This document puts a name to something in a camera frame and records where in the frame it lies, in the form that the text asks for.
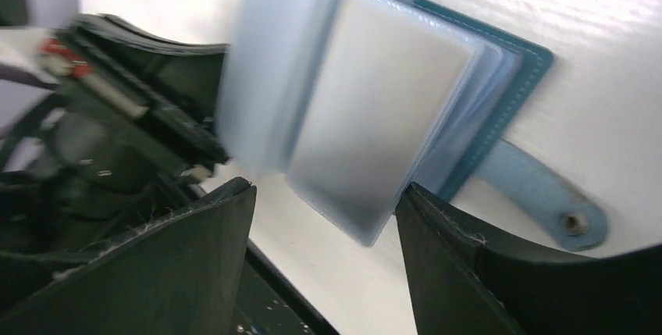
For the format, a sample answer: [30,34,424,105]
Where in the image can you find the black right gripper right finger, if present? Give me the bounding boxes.
[396,184,661,334]

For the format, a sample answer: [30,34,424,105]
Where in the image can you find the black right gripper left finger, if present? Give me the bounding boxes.
[1,177,257,334]

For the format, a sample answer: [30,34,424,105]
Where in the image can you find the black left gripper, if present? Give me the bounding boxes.
[1,14,229,250]

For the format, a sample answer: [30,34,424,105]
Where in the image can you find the teal leather card holder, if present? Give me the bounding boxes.
[215,0,609,251]

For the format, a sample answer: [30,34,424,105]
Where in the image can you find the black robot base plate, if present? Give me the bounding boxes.
[229,241,339,335]

